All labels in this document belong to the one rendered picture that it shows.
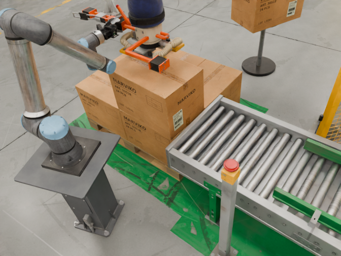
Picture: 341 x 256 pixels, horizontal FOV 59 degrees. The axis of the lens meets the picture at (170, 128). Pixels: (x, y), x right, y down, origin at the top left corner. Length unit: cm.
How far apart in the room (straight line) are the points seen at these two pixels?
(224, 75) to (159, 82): 87
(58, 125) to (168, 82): 77
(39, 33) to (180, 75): 95
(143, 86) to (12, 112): 220
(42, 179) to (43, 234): 81
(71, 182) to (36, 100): 51
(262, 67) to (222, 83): 120
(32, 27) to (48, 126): 54
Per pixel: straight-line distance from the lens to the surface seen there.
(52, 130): 178
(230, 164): 142
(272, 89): 354
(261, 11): 320
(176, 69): 217
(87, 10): 244
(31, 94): 184
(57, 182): 192
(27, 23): 162
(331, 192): 213
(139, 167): 277
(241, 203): 196
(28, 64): 177
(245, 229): 242
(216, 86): 265
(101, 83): 289
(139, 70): 221
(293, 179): 204
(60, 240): 261
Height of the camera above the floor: 217
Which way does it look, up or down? 45 degrees down
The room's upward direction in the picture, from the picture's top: 8 degrees counter-clockwise
